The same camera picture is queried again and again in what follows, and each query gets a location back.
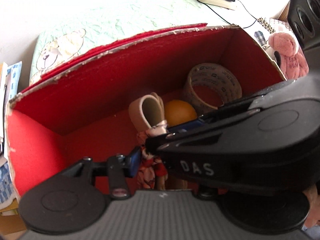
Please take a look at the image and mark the large red cardboard box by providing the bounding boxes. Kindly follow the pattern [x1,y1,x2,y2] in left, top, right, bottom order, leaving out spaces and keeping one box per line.
[7,23,285,196]

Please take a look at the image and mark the cardboard boxes on floor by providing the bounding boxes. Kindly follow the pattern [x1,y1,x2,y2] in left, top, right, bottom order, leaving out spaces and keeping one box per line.
[1,198,26,236]

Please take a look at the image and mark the printed packing tape roll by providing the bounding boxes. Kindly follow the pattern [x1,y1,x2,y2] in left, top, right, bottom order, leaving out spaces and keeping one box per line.
[184,63,242,115]

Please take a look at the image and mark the black power cable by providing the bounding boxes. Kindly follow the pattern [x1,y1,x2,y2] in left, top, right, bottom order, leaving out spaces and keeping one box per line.
[192,0,258,29]

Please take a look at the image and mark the pink teddy bear plush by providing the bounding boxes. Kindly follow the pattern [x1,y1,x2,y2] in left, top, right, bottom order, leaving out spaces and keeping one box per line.
[268,31,309,80]

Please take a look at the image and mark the blue patterned table cloth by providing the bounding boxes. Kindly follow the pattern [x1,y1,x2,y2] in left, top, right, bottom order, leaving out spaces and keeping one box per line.
[1,61,22,209]

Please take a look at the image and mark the brown bottle gourd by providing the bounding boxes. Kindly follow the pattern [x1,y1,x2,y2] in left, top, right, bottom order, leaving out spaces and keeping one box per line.
[164,100,197,127]

